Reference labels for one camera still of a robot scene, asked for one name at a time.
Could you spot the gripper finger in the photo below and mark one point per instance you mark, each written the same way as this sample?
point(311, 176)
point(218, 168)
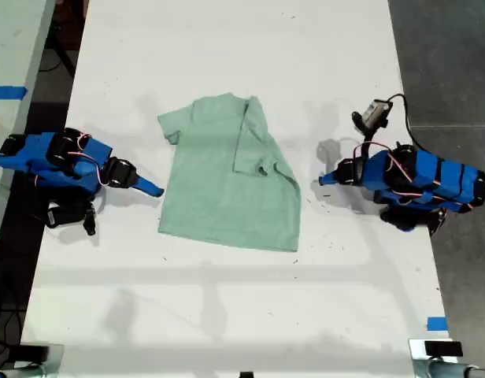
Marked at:
point(150, 183)
point(331, 176)
point(148, 190)
point(331, 182)

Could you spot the pale green T-shirt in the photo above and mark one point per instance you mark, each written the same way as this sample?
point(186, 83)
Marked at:
point(226, 212)

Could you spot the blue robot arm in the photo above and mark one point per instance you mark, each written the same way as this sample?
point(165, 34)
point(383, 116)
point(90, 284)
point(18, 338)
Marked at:
point(423, 177)
point(49, 161)

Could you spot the white side table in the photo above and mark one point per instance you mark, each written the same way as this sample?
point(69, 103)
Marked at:
point(10, 118)

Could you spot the long blue tape strip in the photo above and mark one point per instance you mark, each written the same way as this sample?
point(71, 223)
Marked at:
point(8, 92)

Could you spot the short blue tape strip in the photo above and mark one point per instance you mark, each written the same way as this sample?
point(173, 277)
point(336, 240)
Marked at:
point(437, 323)

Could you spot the small black box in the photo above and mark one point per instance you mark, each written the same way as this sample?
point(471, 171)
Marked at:
point(34, 352)
point(443, 349)

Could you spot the metal table clamp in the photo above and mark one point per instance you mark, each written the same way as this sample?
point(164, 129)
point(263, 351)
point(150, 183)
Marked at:
point(431, 364)
point(38, 368)

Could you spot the black camera stalk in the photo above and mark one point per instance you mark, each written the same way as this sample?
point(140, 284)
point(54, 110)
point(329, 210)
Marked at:
point(89, 220)
point(360, 122)

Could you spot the grey camera box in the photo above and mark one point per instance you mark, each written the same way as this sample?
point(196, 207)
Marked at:
point(376, 112)

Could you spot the black camera box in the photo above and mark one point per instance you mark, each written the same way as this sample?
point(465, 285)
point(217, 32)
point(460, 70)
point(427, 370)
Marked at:
point(63, 214)

